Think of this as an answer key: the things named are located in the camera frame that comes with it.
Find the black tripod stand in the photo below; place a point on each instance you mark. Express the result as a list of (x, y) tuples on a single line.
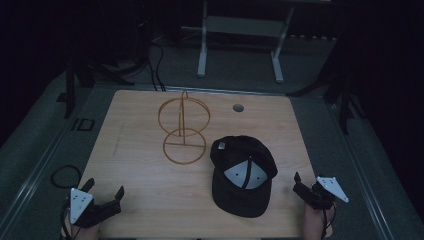
[(345, 106), (70, 90)]

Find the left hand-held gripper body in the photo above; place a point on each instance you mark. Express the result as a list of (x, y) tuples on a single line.
[(87, 210)]

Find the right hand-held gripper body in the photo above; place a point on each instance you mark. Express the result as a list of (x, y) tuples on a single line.
[(321, 195)]

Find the black baseball cap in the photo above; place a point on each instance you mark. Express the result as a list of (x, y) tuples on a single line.
[(244, 176)]

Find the black rectangular floor bracket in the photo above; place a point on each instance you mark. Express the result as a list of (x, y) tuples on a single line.
[(83, 124)]

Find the white metal desk frame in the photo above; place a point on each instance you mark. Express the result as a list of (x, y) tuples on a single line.
[(245, 26)]

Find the grey round table grommet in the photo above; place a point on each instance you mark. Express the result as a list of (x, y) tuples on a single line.
[(238, 107)]

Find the person's left hand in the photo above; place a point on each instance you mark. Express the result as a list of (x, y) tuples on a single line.
[(87, 233)]

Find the person's right hand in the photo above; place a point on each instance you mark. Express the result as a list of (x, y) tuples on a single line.
[(314, 222)]

